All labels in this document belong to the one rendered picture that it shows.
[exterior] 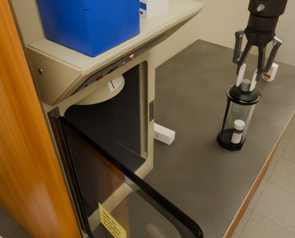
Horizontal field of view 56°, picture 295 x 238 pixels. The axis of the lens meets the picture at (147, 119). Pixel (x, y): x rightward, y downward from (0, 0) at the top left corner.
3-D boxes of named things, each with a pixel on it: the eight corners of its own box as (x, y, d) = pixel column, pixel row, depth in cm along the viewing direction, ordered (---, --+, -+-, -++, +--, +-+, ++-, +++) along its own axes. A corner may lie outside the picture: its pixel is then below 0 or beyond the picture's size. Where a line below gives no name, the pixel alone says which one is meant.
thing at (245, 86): (223, 99, 91) (227, 82, 87) (235, 87, 97) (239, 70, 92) (250, 109, 87) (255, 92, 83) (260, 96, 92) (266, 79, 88)
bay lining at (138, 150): (32, 173, 84) (-11, 70, 61) (93, 127, 99) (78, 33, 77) (88, 217, 72) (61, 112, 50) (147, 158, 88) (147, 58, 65)
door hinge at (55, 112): (81, 230, 72) (45, 113, 47) (88, 223, 73) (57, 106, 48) (85, 233, 71) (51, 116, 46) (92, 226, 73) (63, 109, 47)
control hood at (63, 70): (41, 102, 45) (23, 45, 39) (156, 37, 65) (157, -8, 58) (90, 131, 40) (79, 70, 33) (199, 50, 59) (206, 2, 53)
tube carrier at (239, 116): (211, 142, 103) (221, 95, 89) (223, 126, 110) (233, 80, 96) (240, 154, 98) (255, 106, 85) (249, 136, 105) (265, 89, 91)
